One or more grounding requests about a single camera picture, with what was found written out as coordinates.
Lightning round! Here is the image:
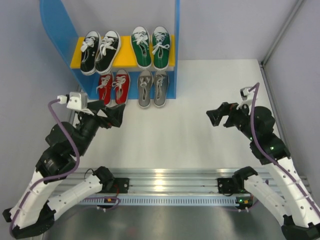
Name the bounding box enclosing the red canvas sneaker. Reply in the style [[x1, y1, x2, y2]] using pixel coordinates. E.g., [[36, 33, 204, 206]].
[[96, 72, 114, 106], [112, 69, 131, 105]]

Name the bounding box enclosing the grey canvas sneaker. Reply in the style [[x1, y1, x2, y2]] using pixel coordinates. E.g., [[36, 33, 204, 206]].
[[153, 70, 170, 108], [137, 70, 153, 109]]

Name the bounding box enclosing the black canvas sneaker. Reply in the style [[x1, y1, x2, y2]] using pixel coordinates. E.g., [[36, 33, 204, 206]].
[[80, 30, 101, 76], [94, 30, 122, 75]]

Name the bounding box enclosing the green canvas sneaker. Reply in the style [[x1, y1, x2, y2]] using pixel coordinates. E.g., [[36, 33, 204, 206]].
[[130, 26, 152, 69], [151, 26, 171, 71]]

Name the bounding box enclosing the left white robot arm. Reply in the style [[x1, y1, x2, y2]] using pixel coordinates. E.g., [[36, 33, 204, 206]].
[[2, 98, 126, 240]]

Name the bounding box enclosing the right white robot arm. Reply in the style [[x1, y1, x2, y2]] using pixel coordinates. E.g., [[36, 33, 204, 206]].
[[206, 102, 320, 240]]

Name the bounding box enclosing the blue and yellow shoe shelf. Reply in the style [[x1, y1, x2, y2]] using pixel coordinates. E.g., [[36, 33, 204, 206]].
[[39, 0, 180, 100]]

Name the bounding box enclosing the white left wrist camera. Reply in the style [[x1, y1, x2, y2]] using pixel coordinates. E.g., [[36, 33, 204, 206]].
[[57, 92, 94, 115]]

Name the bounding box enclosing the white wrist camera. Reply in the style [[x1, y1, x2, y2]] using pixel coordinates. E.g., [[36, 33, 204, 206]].
[[57, 92, 94, 115], [236, 85, 257, 110]]

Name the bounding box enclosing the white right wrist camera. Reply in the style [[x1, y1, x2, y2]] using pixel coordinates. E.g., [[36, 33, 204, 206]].
[[236, 85, 257, 110]]

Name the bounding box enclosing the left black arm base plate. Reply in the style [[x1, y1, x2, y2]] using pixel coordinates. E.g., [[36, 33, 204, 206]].
[[106, 177, 130, 194]]

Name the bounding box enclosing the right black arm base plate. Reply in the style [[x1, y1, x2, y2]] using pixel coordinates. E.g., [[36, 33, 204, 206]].
[[217, 178, 247, 197]]

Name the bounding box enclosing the perforated cable duct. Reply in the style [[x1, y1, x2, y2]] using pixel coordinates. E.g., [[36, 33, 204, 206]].
[[79, 194, 255, 206]]

